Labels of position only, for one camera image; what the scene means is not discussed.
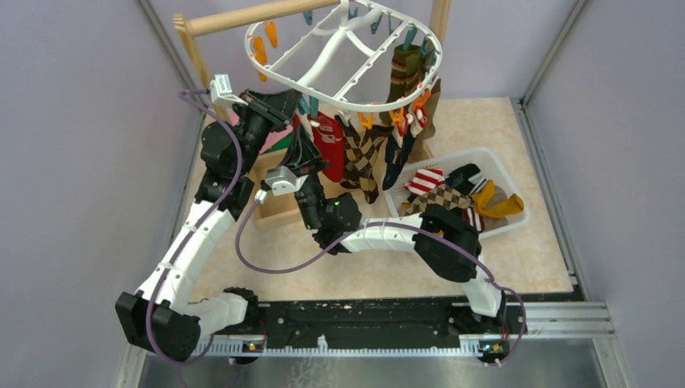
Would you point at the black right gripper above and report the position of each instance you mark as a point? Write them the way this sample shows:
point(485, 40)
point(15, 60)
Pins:
point(304, 156)

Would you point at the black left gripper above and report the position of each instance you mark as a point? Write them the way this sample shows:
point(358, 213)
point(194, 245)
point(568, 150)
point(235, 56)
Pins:
point(275, 107)

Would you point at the red white striped sock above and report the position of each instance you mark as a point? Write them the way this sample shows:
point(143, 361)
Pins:
point(296, 122)

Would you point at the teal clothes clip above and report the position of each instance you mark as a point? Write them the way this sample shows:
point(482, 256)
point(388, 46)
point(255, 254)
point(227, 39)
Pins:
point(303, 106)
point(313, 107)

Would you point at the brown argyle sock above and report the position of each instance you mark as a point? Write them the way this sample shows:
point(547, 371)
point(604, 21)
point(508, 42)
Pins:
point(350, 152)
point(369, 149)

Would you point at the white clothes clip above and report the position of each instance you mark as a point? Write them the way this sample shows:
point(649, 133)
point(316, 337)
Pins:
point(343, 116)

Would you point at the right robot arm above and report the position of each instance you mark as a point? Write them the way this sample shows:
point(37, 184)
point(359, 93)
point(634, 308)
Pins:
point(445, 242)

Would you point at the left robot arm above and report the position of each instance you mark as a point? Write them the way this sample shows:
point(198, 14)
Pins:
point(160, 316)

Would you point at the orange clip at back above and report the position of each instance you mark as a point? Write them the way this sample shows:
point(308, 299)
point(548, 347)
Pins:
point(259, 50)

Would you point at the orange clothes clip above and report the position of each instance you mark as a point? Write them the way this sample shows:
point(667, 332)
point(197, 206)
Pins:
point(366, 119)
point(421, 101)
point(398, 117)

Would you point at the white round clip hanger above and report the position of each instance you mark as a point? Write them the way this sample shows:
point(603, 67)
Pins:
point(343, 52)

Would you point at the green cloth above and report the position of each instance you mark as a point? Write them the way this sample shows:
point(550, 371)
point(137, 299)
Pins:
point(280, 145)

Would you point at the pink cloth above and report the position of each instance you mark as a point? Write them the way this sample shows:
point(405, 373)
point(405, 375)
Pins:
point(274, 137)

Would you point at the white plastic laundry basket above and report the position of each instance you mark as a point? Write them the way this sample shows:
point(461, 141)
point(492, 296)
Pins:
point(484, 158)

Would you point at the navy white red hanging sock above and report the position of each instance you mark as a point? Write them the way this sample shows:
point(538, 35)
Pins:
point(397, 152)

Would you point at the olive striped hanging sock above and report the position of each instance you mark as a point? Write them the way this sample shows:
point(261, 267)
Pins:
point(408, 68)

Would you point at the beige argyle sock in basket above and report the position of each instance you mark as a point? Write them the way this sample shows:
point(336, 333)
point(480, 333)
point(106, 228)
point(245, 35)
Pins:
point(442, 195)

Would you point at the black sock in basket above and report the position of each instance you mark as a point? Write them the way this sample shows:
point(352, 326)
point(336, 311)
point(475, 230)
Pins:
point(468, 180)

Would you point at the yellow sock in basket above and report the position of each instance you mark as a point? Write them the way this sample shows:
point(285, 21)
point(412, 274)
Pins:
point(489, 202)

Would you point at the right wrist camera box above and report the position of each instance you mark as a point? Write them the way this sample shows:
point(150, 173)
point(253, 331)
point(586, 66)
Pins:
point(283, 181)

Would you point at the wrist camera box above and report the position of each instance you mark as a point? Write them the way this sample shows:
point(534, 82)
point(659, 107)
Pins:
point(283, 181)
point(221, 91)

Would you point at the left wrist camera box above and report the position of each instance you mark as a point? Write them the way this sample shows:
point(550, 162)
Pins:
point(221, 91)

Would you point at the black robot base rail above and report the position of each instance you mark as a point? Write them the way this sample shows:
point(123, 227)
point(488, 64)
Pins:
point(381, 325)

